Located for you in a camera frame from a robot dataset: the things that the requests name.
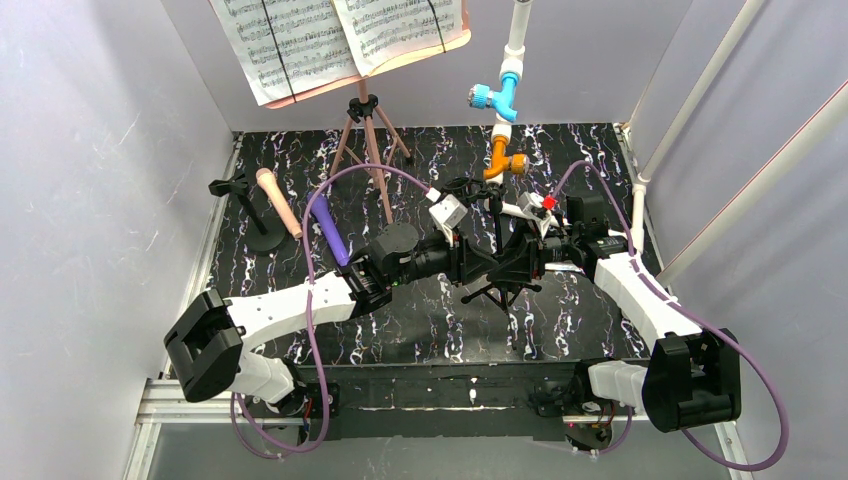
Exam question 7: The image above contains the black tripod mic stand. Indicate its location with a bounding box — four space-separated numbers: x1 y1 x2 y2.
442 177 543 314

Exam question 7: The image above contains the purple microphone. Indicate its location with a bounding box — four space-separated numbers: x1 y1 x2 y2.
308 192 350 267

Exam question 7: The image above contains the black round-base mic stand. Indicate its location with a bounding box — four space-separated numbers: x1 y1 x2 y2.
208 173 287 255

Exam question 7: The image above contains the pink microphone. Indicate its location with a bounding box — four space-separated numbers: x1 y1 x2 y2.
256 168 303 240

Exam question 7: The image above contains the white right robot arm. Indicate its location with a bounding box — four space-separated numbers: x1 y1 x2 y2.
485 193 742 432

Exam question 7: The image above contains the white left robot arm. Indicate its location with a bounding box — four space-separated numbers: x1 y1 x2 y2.
164 223 499 403

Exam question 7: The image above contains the silver open-end wrench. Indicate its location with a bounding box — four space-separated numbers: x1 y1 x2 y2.
545 262 584 274

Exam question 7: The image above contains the orange pipe valve fitting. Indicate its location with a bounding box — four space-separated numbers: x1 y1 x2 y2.
483 135 528 181

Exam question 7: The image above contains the pink tripod music stand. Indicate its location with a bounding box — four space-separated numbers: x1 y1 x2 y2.
327 78 413 227

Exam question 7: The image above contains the sheet music book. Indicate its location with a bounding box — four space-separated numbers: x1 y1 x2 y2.
210 0 471 108

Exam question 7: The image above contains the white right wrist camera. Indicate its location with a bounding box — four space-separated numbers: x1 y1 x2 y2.
517 192 555 238

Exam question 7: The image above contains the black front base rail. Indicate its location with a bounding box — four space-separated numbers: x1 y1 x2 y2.
325 361 627 447

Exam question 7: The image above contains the white PVC pipe frame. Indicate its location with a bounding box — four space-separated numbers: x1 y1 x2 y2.
468 0 533 185

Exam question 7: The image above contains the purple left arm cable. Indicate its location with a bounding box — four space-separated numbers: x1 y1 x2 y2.
230 163 439 460

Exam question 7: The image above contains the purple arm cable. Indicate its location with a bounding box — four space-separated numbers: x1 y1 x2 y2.
551 159 791 473
230 163 439 460

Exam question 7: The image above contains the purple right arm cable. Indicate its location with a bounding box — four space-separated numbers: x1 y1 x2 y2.
551 159 791 473

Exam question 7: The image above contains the white wall pipe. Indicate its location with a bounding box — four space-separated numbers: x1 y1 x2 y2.
638 0 765 183

